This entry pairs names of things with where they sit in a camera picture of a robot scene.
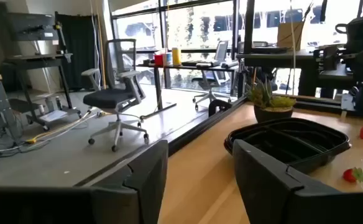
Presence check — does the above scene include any white hanging cable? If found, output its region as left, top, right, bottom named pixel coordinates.
left=290, top=0, right=296, bottom=96

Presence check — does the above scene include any black desk with box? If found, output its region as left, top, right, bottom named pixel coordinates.
left=236, top=48, right=319, bottom=97

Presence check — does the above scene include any black frame pole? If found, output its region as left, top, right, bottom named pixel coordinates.
left=242, top=0, right=256, bottom=54

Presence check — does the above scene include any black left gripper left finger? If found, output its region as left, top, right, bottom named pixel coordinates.
left=122, top=139, right=169, bottom=224

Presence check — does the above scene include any yellow canister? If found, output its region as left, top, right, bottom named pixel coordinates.
left=172, top=47, right=182, bottom=66

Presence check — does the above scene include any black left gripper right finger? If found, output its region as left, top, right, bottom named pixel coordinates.
left=232, top=139, right=305, bottom=224

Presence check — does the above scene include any closed black laptop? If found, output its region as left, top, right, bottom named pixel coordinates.
left=252, top=46, right=290, bottom=54

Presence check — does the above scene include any black desk with keyboard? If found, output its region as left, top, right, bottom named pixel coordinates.
left=318, top=63, right=356, bottom=99

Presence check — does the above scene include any open grey laptop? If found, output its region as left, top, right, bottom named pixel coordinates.
left=181, top=40, right=229, bottom=68

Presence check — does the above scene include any black rolling equipment cart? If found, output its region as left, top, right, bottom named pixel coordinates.
left=2, top=12, right=82, bottom=131

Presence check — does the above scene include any grey mesh office chair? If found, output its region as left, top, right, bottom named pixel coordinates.
left=81, top=39, right=150, bottom=153

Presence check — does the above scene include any black plastic tupperware container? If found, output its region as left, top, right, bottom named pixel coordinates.
left=224, top=117, right=352, bottom=174

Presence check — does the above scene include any black curtain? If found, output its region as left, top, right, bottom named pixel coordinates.
left=55, top=11, right=101, bottom=91

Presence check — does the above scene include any long narrow black desk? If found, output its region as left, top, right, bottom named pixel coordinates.
left=136, top=62, right=241, bottom=121

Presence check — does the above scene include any yellow floor cable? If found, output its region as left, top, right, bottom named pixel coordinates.
left=25, top=112, right=99, bottom=145

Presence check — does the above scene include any black frame clamp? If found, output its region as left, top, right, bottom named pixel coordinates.
left=208, top=99, right=232, bottom=118

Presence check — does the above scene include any potted succulent plant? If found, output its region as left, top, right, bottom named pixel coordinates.
left=246, top=77, right=297, bottom=124

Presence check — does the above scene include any brown cardboard box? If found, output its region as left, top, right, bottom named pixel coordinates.
left=277, top=21, right=306, bottom=51

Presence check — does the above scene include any dark seat office chair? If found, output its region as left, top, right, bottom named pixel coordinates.
left=191, top=68, right=232, bottom=112

